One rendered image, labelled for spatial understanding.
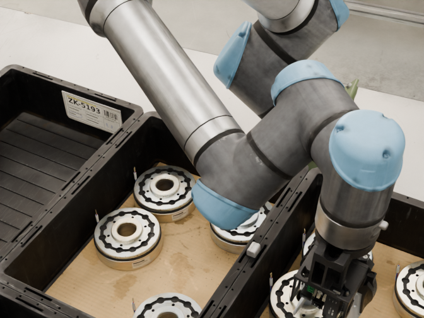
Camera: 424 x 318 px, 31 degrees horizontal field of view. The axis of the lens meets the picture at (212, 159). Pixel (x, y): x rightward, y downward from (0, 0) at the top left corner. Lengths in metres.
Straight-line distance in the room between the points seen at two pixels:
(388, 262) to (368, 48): 1.95
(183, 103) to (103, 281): 0.35
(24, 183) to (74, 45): 0.62
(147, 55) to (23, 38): 0.98
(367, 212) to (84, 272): 0.51
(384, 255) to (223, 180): 0.39
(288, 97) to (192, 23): 2.35
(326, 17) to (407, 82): 1.57
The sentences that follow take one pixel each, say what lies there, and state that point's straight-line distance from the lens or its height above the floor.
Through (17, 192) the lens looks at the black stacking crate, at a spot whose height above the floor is 0.83.
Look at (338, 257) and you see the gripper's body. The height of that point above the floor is 1.06.
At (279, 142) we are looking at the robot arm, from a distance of 0.86.
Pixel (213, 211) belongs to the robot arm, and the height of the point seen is 1.08.
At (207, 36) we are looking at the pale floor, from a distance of 3.12.
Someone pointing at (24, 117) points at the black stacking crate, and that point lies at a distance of 1.48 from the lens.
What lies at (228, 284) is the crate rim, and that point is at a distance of 1.02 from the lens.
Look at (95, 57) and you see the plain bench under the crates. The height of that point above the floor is 0.70.
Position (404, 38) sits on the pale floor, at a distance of 3.14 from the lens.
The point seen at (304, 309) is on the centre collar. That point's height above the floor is 0.89.
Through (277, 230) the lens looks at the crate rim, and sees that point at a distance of 1.08.
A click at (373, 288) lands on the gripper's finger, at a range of 0.99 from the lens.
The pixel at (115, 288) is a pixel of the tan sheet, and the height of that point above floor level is 0.83.
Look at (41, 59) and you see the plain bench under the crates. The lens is 1.86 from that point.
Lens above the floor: 1.73
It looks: 43 degrees down
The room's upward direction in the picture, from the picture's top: 3 degrees counter-clockwise
